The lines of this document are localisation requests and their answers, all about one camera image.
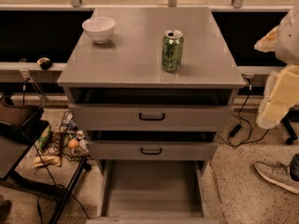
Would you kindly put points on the white bowl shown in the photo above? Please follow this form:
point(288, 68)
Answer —
point(99, 29)

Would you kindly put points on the black side table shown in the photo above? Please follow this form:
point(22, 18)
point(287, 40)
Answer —
point(20, 127)

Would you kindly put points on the grey top drawer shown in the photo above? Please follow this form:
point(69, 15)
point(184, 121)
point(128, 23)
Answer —
point(151, 117)

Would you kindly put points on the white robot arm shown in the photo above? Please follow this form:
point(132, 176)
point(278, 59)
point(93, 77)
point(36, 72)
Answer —
point(281, 91)

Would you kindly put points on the person leg in jeans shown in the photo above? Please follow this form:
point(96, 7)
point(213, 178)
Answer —
point(294, 168)

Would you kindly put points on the wire basket with snacks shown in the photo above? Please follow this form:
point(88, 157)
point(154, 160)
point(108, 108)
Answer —
point(71, 131)

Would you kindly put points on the orange ball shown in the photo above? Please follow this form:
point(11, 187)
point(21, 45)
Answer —
point(74, 143)

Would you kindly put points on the grey drawer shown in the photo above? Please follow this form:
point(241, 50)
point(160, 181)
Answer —
point(152, 192)
point(152, 151)
point(151, 117)

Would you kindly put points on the grey sneaker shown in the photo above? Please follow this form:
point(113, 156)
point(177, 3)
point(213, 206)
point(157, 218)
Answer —
point(277, 174)

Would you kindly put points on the grey drawer cabinet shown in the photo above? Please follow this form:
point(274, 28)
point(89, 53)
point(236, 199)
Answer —
point(127, 70)

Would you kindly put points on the snack bag on floor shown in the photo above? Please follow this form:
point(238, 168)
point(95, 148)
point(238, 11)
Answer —
point(47, 160)

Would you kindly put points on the grey bottom drawer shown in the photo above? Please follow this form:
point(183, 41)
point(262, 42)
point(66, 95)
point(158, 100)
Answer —
point(152, 192)

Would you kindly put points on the green soda can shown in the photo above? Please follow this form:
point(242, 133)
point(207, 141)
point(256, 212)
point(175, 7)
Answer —
point(172, 50)

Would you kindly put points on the grey middle drawer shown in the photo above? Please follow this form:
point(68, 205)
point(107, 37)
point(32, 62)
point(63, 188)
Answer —
point(152, 151)

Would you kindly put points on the black rolling stand leg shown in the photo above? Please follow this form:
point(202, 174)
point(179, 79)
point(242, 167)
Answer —
point(292, 134)

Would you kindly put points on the small black round device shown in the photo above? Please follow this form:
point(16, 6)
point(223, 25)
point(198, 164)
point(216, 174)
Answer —
point(45, 63)

